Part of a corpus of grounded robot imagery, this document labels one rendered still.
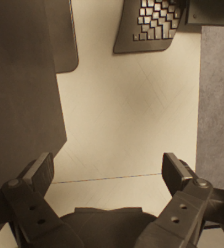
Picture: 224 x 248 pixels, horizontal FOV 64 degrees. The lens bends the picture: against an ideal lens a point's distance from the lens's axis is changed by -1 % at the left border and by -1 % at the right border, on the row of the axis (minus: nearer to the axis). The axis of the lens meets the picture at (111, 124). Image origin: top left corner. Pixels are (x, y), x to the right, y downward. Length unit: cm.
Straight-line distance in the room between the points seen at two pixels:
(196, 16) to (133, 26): 15
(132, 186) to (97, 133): 22
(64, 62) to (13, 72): 31
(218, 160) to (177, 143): 111
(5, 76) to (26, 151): 9
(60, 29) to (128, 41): 18
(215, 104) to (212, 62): 30
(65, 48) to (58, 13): 9
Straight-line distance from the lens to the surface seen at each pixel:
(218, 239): 188
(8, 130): 22
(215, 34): 148
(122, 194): 68
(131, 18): 53
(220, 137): 162
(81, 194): 68
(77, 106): 55
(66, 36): 54
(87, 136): 57
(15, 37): 26
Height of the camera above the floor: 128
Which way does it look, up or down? 73 degrees down
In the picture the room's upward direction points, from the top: 176 degrees clockwise
